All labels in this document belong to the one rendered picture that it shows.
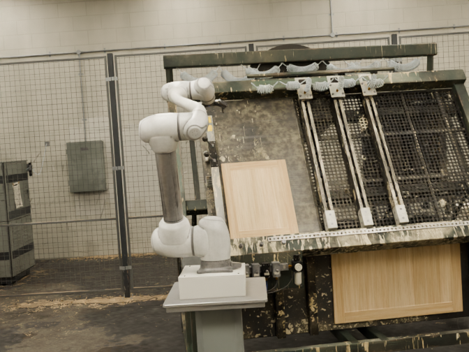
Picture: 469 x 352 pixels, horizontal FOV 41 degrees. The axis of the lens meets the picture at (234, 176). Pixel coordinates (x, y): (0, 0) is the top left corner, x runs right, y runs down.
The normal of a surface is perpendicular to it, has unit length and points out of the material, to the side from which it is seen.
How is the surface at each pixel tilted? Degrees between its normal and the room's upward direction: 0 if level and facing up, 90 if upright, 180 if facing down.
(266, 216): 57
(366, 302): 90
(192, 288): 90
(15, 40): 90
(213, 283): 90
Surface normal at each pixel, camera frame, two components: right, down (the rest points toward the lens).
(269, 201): 0.07, -0.51
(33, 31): -0.03, 0.05
